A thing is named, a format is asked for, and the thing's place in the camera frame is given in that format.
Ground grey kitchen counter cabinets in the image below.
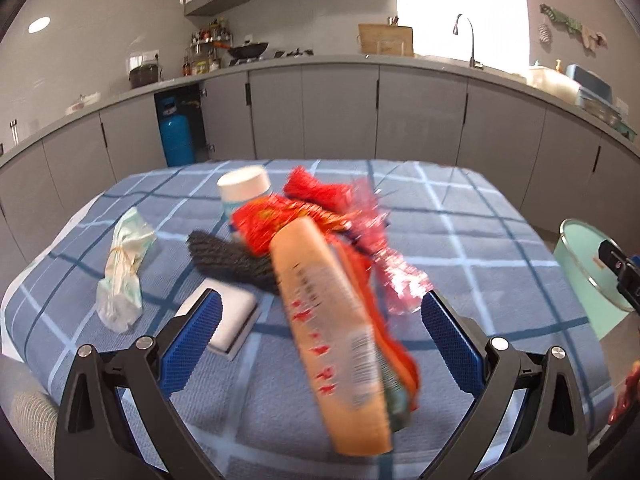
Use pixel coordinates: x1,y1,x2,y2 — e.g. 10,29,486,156
0,55,640,266

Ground red object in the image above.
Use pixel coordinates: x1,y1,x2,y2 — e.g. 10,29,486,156
607,362,640,428

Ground metal kitchen faucet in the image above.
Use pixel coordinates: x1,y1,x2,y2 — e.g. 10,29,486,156
452,14,485,70

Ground white sponge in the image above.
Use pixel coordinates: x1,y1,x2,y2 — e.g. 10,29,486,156
177,285,262,362

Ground white paper cup blue band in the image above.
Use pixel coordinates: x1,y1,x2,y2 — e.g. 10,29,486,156
216,166,273,222

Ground dark cooking pot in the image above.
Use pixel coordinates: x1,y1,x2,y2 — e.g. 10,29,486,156
129,60,162,88

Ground blue checked tablecloth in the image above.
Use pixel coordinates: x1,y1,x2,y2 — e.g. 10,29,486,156
0,159,623,480

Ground blue gas cylinder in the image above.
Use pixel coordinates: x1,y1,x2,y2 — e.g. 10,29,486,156
156,95,196,168

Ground light green bin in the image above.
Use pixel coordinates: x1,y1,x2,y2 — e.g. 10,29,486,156
552,217,637,342

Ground blue dish rack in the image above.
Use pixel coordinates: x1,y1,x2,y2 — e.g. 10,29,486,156
565,63,615,107

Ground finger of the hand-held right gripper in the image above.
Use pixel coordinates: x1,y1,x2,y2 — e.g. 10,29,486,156
598,239,640,312

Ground metal spice rack with bottles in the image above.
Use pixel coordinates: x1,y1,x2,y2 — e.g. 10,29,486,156
181,19,236,77

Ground white green plastic bag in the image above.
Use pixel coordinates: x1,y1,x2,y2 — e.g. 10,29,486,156
96,207,158,334

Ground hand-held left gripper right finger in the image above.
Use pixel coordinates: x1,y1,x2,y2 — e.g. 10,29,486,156
420,290,591,480

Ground red transparent plastic wrapper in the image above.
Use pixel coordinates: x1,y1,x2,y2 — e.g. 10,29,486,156
345,175,433,317

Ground wooden cutting board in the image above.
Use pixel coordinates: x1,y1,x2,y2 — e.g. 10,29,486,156
357,23,415,57

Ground black wok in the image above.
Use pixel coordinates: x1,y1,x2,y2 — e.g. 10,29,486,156
227,41,269,60

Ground green wall hook rail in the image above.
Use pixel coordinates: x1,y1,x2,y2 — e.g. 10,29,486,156
540,4,608,51

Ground red foam net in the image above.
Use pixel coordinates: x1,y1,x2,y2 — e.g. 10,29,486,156
283,165,353,211

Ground red snack wrapper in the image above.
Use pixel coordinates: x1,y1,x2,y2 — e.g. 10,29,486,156
231,199,421,413

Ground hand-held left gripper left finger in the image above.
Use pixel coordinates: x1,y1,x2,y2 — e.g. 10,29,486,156
54,287,226,480

